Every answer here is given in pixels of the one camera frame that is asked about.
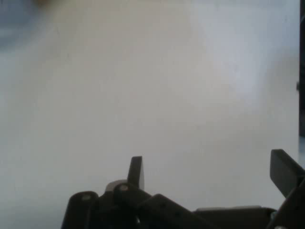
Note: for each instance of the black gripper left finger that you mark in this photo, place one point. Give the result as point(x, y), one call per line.
point(133, 202)

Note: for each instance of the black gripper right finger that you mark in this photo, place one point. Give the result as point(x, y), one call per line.
point(286, 174)

